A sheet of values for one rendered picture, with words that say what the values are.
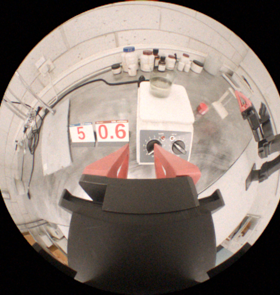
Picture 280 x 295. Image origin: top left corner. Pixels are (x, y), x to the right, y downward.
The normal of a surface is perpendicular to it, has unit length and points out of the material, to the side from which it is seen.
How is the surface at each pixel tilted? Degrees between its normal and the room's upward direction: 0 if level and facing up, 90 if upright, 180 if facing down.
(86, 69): 90
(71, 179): 0
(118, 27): 90
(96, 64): 90
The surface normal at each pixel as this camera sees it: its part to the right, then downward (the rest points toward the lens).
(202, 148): 0.00, -0.22
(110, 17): 0.37, 0.91
